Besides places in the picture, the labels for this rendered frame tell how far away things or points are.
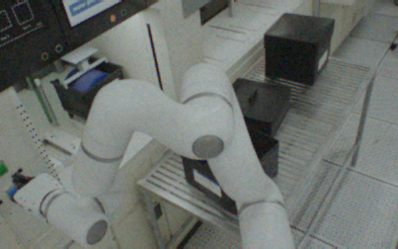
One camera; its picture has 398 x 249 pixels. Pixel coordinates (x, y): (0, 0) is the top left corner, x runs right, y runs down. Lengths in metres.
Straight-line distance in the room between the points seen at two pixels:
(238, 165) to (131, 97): 0.25
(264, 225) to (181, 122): 0.39
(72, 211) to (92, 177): 0.17
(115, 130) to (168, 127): 0.11
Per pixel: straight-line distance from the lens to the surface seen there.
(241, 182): 0.78
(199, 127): 0.59
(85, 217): 0.92
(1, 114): 1.17
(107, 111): 0.68
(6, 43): 1.12
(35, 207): 1.03
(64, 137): 1.73
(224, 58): 2.08
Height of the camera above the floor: 1.92
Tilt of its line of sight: 39 degrees down
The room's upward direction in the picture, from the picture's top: 7 degrees counter-clockwise
